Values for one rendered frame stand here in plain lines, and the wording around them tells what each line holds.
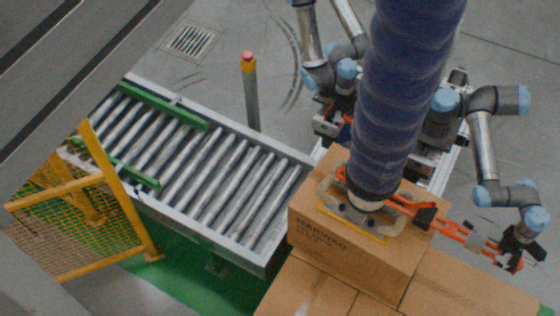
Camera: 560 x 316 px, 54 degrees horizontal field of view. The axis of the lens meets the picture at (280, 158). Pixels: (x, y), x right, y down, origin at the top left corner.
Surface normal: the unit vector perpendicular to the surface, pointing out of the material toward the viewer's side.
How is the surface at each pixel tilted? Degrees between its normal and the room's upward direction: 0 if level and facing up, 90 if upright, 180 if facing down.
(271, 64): 0
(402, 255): 0
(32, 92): 90
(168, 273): 0
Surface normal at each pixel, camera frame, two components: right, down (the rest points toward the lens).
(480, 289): -0.02, -0.53
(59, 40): 0.87, 0.41
